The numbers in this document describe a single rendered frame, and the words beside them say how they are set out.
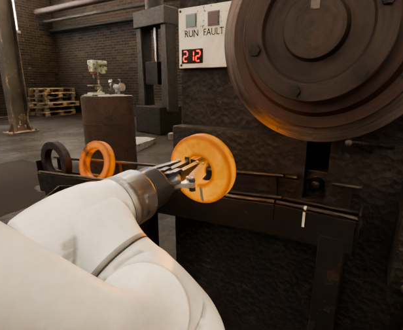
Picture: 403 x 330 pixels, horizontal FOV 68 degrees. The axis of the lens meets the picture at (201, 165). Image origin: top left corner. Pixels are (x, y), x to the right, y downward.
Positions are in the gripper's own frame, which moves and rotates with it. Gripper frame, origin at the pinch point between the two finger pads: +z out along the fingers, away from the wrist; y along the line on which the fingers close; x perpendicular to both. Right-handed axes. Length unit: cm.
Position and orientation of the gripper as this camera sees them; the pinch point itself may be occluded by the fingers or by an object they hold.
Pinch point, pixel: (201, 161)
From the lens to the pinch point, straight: 66.8
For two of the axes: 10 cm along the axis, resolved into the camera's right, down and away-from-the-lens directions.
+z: 5.2, -2.8, 8.1
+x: -0.3, -9.5, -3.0
